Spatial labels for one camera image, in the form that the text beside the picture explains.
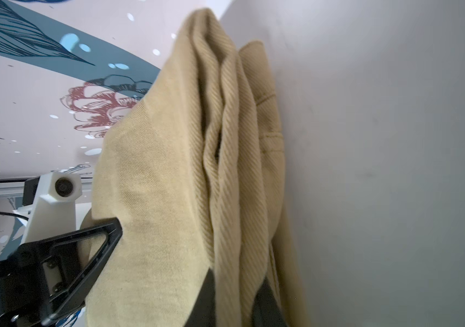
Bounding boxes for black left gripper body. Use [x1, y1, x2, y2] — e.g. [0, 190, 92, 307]
[0, 245, 52, 326]

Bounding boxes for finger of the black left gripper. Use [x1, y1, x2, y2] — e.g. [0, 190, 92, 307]
[37, 218, 123, 326]

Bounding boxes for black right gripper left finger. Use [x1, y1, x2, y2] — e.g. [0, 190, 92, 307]
[185, 269, 216, 327]

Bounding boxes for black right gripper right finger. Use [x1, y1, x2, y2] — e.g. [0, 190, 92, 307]
[251, 278, 287, 327]

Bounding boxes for beige pants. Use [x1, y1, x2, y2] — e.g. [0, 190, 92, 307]
[83, 9, 310, 326]

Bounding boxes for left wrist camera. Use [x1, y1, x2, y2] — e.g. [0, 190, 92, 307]
[21, 172, 82, 244]

